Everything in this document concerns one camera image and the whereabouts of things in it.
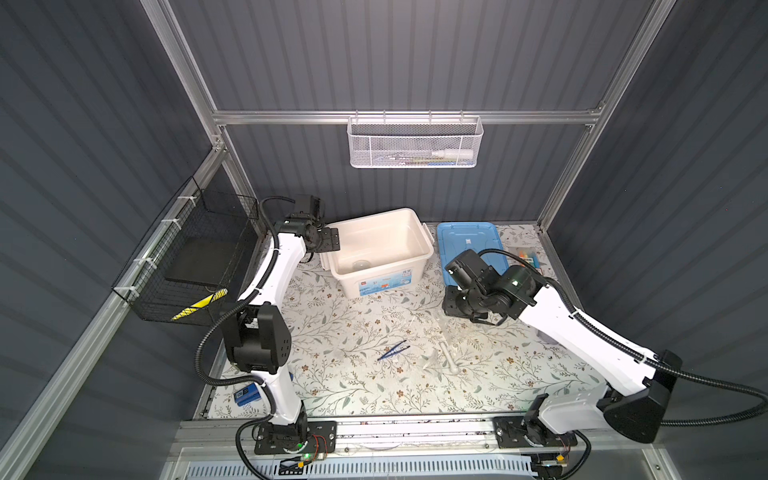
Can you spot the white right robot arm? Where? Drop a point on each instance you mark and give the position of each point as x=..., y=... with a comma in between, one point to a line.
x=632, y=398

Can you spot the colourful pH paper pack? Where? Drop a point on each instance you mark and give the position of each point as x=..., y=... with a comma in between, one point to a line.
x=530, y=256

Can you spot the blue object at table edge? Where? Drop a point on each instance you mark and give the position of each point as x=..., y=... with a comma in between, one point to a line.
x=246, y=395

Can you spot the blue plastic box lid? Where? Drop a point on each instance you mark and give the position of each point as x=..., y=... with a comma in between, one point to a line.
x=454, y=238

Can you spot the white ceramic pestle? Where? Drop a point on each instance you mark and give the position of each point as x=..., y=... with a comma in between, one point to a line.
x=452, y=365

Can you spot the black wire wall basket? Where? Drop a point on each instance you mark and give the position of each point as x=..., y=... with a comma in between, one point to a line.
x=196, y=264

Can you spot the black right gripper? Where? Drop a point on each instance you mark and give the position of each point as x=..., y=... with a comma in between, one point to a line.
x=447, y=307

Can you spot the white ceramic mortar bowl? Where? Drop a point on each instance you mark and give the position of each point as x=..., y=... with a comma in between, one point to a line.
x=360, y=265

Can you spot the white plastic storage box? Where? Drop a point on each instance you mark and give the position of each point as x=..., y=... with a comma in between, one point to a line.
x=397, y=244

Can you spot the white wire mesh basket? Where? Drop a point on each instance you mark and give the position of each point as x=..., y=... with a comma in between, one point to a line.
x=406, y=142

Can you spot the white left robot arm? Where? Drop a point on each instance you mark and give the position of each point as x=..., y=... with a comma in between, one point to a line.
x=256, y=337

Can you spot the white bottle in basket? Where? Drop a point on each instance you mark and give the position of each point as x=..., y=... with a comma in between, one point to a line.
x=453, y=154

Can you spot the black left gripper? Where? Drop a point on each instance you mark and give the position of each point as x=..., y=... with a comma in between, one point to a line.
x=329, y=239

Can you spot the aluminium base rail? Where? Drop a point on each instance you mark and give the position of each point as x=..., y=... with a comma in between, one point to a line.
x=358, y=436

